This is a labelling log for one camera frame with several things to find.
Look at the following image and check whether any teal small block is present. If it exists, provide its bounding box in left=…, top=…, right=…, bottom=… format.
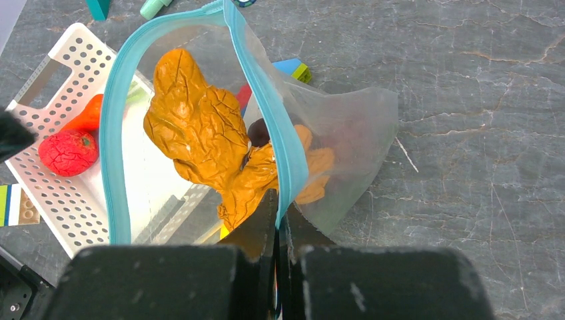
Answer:
left=85, top=0, right=111, bottom=21

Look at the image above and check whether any orange crinkled ginger root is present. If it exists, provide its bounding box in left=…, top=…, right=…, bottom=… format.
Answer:
left=143, top=47, right=336, bottom=233

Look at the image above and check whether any dark red apple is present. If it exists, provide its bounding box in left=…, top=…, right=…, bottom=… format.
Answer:
left=247, top=118, right=270, bottom=147

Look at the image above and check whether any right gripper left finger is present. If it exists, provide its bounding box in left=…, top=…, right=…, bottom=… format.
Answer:
left=42, top=190, right=279, bottom=319

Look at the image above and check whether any small round teal token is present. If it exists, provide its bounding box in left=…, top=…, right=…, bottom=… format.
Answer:
left=233, top=0, right=257, bottom=7

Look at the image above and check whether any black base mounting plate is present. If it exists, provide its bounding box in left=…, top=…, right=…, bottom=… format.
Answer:
left=1, top=248, right=55, bottom=320

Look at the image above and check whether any red strawberry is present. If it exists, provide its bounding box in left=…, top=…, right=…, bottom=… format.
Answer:
left=38, top=129, right=99, bottom=177

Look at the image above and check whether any orange carrot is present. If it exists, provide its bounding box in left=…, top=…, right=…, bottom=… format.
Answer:
left=61, top=94, right=103, bottom=132

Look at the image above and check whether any yellow lemon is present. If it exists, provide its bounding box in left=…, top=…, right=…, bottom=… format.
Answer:
left=220, top=225, right=230, bottom=240

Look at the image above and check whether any red blue yellow block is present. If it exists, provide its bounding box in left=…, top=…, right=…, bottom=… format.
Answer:
left=236, top=58, right=312, bottom=115

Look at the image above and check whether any green blue white block stack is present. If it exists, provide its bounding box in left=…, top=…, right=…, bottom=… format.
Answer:
left=0, top=184, right=40, bottom=227

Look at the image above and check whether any white perforated plastic basket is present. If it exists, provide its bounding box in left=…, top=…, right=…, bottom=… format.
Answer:
left=5, top=22, right=213, bottom=259

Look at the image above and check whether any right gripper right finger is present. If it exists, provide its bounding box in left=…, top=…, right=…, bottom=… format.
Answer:
left=279, top=206, right=494, bottom=319

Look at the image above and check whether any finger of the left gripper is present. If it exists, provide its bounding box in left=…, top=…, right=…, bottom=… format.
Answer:
left=1, top=111, right=37, bottom=162

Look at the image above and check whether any clear zip top bag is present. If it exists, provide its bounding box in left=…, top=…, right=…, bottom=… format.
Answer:
left=99, top=1, right=398, bottom=245

